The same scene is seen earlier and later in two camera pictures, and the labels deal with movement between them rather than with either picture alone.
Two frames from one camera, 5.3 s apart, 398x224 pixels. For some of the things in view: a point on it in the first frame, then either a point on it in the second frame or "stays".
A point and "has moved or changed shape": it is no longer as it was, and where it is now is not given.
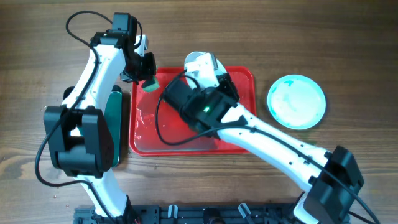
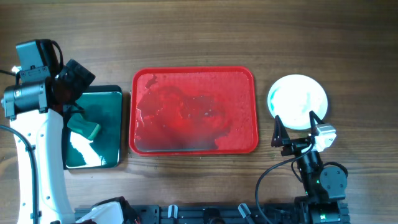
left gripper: [149, 70] → [79, 76]
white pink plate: [203, 70] → [293, 97]
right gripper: [223, 86] → [280, 139]
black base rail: [202, 214] stays
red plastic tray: [159, 128] stays
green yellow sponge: [149, 86] has moved or changed shape
